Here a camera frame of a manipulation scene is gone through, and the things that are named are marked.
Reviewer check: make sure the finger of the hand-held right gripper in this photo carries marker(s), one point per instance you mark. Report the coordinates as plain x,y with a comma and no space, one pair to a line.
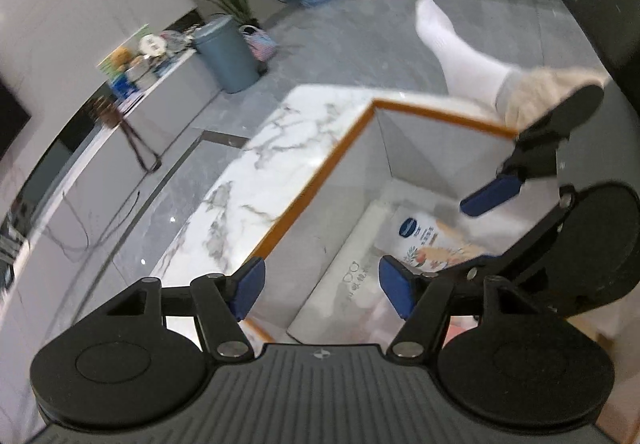
490,194
530,239

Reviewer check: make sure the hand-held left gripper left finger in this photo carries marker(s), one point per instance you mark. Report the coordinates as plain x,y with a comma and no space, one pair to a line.
248,286

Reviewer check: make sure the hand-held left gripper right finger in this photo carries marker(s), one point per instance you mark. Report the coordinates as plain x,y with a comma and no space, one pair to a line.
397,286

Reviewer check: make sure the long white box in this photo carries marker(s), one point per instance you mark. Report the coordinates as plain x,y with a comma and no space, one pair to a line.
345,284

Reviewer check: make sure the white snack packet blue label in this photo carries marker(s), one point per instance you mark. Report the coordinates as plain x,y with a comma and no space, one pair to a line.
425,234

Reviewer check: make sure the white storage box orange rim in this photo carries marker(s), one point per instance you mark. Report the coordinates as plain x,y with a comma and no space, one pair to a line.
425,149

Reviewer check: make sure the person's beige fleece pants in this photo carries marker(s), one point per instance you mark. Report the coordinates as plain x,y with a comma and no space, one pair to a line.
540,89

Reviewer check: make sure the person's white sock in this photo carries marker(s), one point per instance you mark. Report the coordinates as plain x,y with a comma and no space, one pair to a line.
460,49

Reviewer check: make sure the marble television cabinet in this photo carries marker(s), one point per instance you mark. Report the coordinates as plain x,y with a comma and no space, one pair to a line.
165,94

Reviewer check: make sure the blue grey trash can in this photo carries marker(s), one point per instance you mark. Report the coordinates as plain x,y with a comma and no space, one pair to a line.
227,54

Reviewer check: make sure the pink woven bag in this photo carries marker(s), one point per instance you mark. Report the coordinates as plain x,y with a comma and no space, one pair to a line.
260,44

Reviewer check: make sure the brown teddy bear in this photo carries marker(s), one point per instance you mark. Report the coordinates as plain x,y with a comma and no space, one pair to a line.
121,58

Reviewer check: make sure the black wall television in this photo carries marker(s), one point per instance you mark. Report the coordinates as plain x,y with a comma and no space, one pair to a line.
10,119

